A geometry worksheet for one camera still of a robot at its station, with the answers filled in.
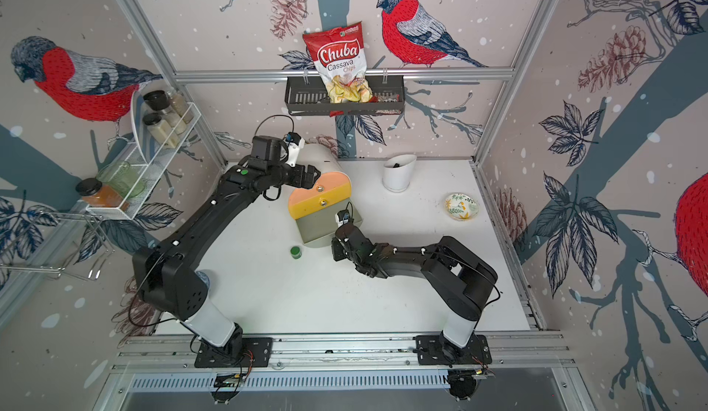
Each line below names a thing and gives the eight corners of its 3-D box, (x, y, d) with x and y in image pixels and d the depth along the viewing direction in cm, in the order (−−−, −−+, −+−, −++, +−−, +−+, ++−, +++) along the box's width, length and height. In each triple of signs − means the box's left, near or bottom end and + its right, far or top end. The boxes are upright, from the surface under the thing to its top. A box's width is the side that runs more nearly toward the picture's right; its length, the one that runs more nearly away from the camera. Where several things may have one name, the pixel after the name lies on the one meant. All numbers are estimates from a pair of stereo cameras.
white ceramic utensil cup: (383, 192, 110) (385, 166, 98) (382, 172, 117) (384, 145, 106) (411, 192, 110) (417, 166, 98) (408, 172, 117) (413, 145, 105)
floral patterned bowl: (447, 220, 103) (450, 213, 99) (442, 200, 109) (445, 193, 106) (476, 220, 103) (480, 213, 99) (470, 200, 109) (473, 192, 106)
